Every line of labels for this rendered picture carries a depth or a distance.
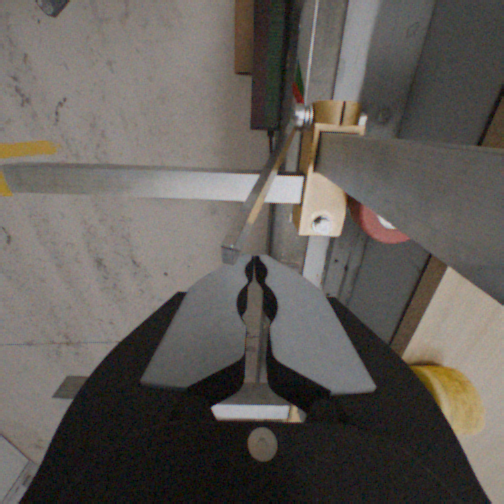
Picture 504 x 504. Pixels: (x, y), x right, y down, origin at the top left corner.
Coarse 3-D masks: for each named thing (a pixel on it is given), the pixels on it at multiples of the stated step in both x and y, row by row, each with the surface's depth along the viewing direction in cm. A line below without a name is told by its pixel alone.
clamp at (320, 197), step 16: (320, 112) 22; (336, 112) 22; (352, 112) 22; (320, 128) 22; (336, 128) 22; (352, 128) 22; (304, 144) 26; (304, 160) 26; (304, 176) 25; (320, 176) 24; (304, 192) 25; (320, 192) 25; (336, 192) 25; (304, 208) 26; (320, 208) 26; (336, 208) 26; (304, 224) 27; (336, 224) 27
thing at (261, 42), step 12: (264, 0) 30; (264, 12) 31; (264, 24) 31; (264, 36) 32; (264, 48) 32; (264, 60) 33; (264, 72) 34; (264, 84) 34; (264, 96) 35; (252, 108) 36; (252, 120) 37
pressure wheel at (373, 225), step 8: (352, 200) 24; (352, 208) 24; (360, 208) 22; (368, 208) 22; (352, 216) 25; (360, 216) 23; (368, 216) 22; (376, 216) 22; (360, 224) 23; (368, 224) 23; (376, 224) 23; (384, 224) 23; (368, 232) 23; (376, 232) 23; (384, 232) 23; (392, 232) 23; (400, 232) 23; (384, 240) 24; (392, 240) 24; (400, 240) 24
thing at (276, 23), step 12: (276, 0) 30; (276, 12) 31; (276, 24) 31; (276, 36) 32; (276, 48) 32; (276, 60) 33; (276, 72) 34; (276, 84) 34; (276, 96) 35; (276, 108) 36
